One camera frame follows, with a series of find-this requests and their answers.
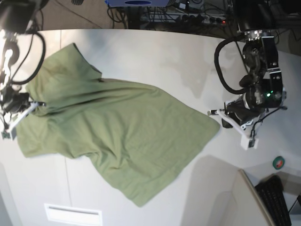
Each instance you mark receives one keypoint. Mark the green t-shirt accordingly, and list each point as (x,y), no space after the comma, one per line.
(138,137)

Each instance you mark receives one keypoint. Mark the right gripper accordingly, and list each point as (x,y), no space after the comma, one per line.
(18,107)

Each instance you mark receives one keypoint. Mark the green tape roll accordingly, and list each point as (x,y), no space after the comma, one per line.
(278,163)

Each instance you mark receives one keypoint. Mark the white table slot plate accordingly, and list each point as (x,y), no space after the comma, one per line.
(73,216)

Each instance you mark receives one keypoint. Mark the blue box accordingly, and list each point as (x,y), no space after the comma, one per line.
(138,3)

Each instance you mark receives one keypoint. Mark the black keyboard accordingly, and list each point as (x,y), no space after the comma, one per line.
(271,193)

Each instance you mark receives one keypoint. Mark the black power strip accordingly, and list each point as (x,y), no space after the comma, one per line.
(206,19)

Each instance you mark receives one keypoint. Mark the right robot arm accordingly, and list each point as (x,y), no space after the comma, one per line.
(17,17)

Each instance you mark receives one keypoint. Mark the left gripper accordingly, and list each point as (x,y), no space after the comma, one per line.
(237,114)

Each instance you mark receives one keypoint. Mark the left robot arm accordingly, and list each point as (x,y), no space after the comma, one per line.
(262,92)

